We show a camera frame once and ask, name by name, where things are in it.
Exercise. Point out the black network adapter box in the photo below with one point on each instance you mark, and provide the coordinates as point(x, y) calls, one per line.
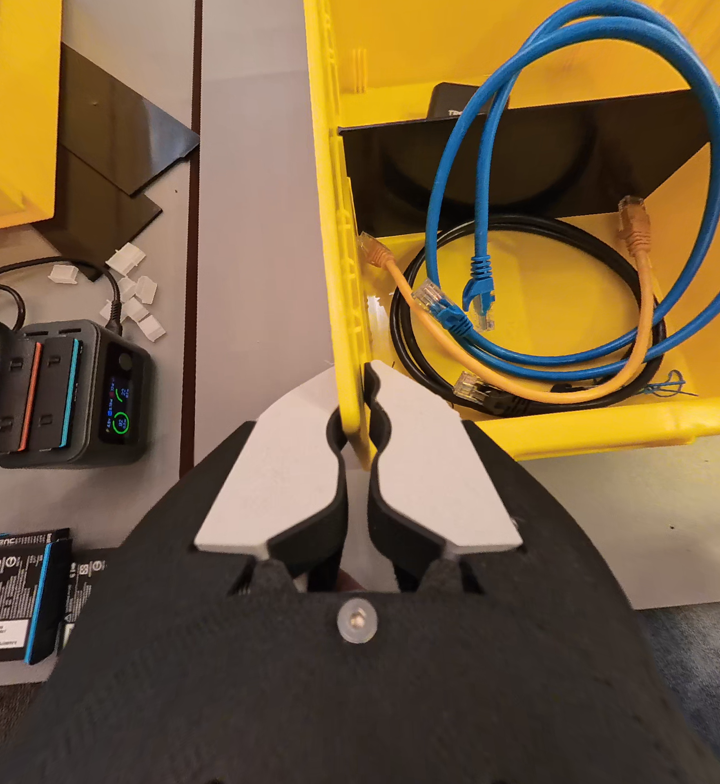
point(448, 101)

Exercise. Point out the blue twist tie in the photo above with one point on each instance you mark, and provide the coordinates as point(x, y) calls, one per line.
point(672, 386)

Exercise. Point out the pile of white plastic caps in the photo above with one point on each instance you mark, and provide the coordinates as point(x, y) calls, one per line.
point(126, 257)

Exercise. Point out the large yellow plastic bin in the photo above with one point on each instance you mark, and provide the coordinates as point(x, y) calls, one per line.
point(580, 429)

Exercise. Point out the dark grey battery charger case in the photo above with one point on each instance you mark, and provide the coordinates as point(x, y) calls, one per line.
point(84, 398)

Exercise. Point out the person's leg in jeans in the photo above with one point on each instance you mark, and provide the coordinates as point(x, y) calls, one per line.
point(703, 686)

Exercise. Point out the black bin divider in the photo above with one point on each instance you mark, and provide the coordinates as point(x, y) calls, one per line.
point(384, 171)

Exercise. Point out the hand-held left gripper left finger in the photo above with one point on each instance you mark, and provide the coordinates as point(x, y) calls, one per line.
point(274, 484)

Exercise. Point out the black camera battery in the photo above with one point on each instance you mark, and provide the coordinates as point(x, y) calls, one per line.
point(10, 588)
point(81, 600)

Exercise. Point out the black plastic sheet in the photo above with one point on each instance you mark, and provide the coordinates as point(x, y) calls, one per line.
point(90, 226)
point(121, 135)

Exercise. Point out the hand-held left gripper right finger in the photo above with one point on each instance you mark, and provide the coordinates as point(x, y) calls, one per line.
point(445, 484)

